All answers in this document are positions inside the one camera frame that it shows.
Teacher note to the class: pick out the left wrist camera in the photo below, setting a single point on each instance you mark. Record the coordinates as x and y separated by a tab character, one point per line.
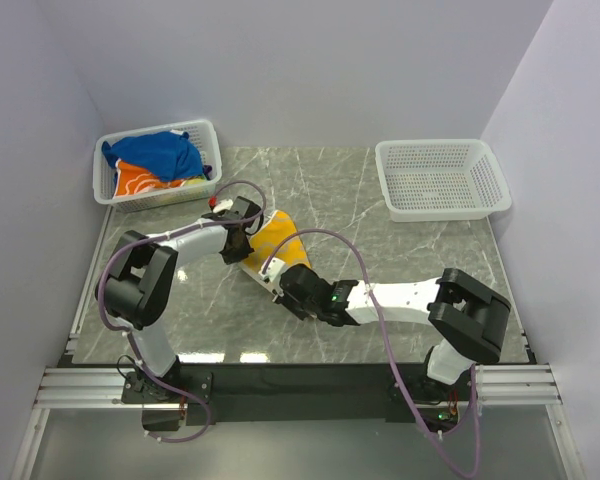
217	205

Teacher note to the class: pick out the yellow duck towel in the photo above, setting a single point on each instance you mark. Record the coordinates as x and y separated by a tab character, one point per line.
277	228

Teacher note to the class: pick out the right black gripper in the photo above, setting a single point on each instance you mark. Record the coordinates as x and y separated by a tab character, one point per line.
284	298

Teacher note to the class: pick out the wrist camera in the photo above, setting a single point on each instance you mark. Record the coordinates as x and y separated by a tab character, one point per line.
217	205
271	271

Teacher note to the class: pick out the white plastic basket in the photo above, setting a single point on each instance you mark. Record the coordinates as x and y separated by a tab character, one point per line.
201	133
440	180

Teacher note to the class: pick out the black base beam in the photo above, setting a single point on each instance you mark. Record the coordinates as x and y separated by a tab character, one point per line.
269	392

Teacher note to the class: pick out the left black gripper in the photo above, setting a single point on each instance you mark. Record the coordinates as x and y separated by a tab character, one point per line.
243	253

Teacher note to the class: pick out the blue towel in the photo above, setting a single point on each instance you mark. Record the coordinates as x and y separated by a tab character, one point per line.
167	155

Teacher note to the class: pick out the left white plastic basket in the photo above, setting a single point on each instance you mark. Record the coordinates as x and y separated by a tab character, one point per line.
201	133

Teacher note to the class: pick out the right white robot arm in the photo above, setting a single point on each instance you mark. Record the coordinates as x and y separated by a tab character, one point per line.
471	317

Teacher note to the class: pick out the orange towel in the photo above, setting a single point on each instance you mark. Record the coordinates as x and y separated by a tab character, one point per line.
135	180

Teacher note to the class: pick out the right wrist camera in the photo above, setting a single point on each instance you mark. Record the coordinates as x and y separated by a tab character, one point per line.
271	271

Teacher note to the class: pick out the right white plastic basket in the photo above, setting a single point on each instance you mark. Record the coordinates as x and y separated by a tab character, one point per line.
440	180

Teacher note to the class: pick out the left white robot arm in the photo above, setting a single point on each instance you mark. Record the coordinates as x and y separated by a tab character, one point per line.
134	289

